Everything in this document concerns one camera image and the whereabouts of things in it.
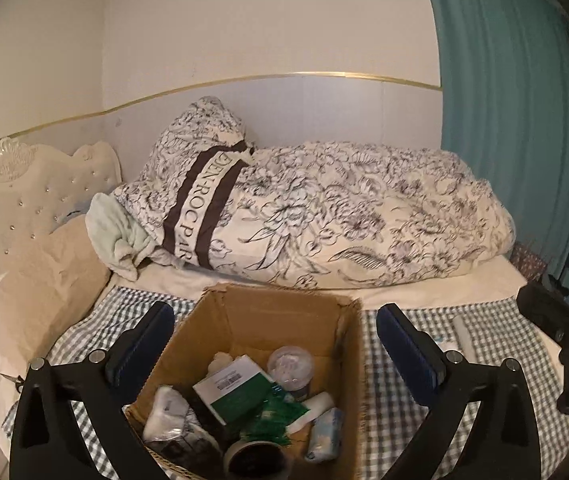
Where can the green snack packet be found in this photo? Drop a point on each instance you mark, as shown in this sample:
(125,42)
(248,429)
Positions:
(274,420)

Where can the dark tape roll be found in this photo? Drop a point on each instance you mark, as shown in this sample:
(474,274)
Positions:
(229,460)

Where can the light green towel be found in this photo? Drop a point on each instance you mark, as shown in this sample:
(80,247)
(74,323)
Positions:
(109,230)

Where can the green and white carton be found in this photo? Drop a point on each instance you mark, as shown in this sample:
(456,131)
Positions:
(234,385)

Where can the cream tufted headboard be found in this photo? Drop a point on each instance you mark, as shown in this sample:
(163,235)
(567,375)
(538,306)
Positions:
(19,195)

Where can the patterned gift box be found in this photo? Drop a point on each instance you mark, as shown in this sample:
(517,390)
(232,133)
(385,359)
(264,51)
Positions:
(529,262)

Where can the brown cardboard box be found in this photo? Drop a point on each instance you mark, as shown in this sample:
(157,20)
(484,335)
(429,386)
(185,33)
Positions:
(274,320)

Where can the grey checkered cloth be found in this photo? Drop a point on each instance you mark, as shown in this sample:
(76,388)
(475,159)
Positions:
(374,435)

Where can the beige pillow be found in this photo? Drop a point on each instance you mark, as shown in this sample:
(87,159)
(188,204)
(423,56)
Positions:
(49,285)

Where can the blue white tissue pack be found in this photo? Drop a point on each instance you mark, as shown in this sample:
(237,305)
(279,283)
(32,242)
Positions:
(324,435)

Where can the white sock bundle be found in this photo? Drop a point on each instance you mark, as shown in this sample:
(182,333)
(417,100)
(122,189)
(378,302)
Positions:
(164,410)

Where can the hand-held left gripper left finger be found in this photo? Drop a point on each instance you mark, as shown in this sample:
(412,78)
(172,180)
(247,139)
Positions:
(152,340)

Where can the white tube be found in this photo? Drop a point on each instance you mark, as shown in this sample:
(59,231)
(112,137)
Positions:
(312,407)

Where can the floral printed duvet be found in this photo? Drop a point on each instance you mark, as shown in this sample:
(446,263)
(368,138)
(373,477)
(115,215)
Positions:
(339,210)

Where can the small scissors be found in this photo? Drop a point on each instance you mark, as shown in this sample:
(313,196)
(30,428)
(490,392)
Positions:
(14,380)

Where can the round clear lidded container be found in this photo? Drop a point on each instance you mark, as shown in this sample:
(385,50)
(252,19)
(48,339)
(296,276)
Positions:
(289,367)

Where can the teal curtain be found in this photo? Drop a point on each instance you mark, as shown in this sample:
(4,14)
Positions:
(504,110)

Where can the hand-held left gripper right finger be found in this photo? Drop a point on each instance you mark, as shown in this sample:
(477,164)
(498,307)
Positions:
(407,350)

